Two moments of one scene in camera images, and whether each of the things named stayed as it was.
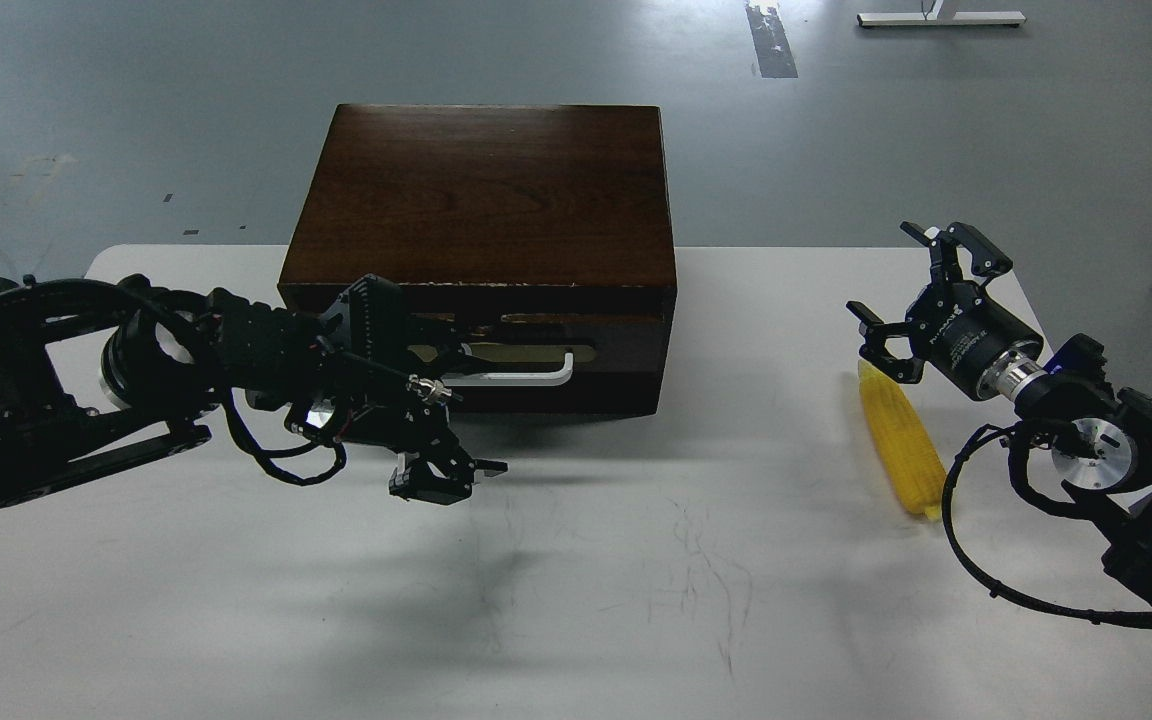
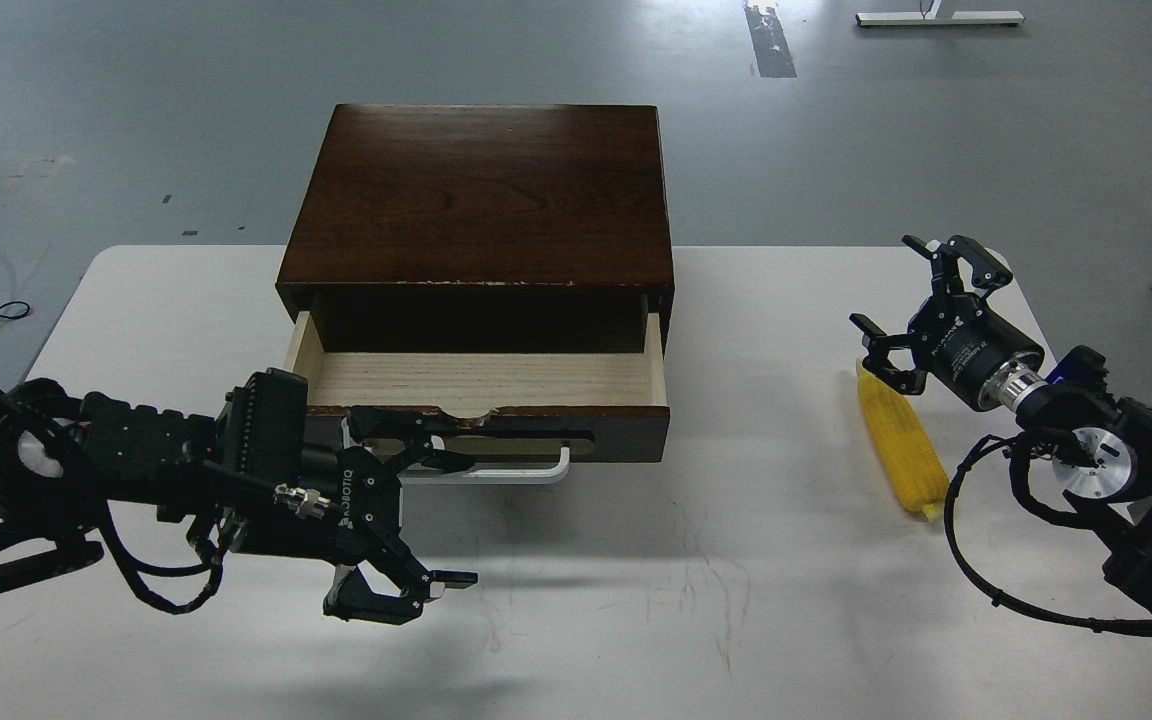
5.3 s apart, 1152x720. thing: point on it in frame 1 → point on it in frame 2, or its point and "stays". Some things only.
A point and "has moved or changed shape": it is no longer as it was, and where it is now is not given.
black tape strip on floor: (769, 43) stays
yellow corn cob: (906, 440) stays
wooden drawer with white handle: (535, 348) has moved or changed shape
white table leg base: (943, 13) stays
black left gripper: (435, 467) → (346, 513)
